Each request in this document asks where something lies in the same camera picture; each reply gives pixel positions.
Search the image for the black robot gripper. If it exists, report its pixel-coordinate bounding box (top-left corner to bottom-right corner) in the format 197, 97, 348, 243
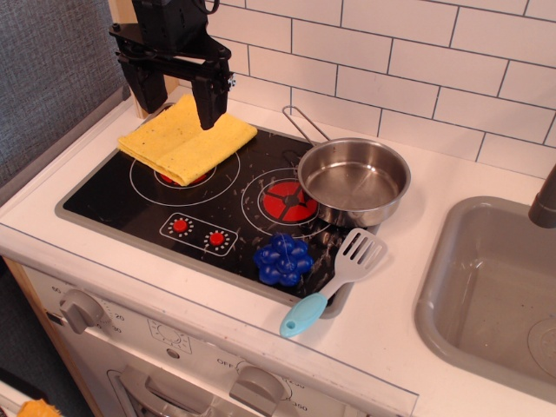
109, 0, 235, 130

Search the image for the grey spatula with blue handle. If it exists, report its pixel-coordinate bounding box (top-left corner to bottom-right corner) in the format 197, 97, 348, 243
279, 228, 388, 338

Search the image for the yellow folded cloth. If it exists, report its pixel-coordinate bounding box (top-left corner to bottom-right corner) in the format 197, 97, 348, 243
118, 95, 257, 186

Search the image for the black toy stove top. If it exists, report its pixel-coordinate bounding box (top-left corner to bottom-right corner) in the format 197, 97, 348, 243
55, 129, 347, 305

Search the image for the stainless steel pan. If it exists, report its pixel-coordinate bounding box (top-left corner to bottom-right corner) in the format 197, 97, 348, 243
297, 133, 411, 228

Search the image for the blue toy grape bunch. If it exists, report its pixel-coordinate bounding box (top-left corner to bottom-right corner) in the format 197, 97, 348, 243
253, 234, 314, 287

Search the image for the grey timer knob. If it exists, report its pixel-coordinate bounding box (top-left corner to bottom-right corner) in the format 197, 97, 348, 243
60, 289, 104, 334

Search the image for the grey oven knob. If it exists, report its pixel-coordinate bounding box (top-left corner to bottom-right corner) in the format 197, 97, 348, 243
229, 366, 285, 416

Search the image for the orange cloth at corner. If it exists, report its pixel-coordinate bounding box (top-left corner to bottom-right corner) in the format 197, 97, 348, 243
17, 399, 62, 417

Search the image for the grey toy sink basin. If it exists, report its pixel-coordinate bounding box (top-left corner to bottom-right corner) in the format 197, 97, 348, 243
415, 196, 555, 402

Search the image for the grey faucet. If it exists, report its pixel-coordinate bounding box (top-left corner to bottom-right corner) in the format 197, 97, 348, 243
528, 166, 556, 228

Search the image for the grey oven door handle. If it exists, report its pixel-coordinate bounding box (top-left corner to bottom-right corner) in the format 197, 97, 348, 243
116, 365, 261, 417

